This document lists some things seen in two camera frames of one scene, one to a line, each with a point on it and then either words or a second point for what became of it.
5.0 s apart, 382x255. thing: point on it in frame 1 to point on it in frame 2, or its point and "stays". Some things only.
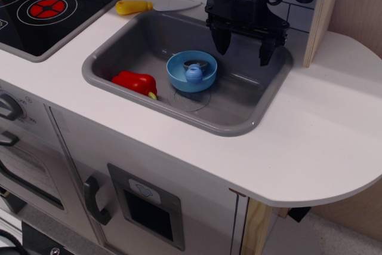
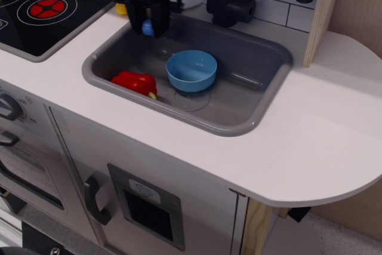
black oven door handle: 14,139 stays
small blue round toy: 194,73 to 147,28
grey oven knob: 11,108 stays
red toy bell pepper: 144,83 stays
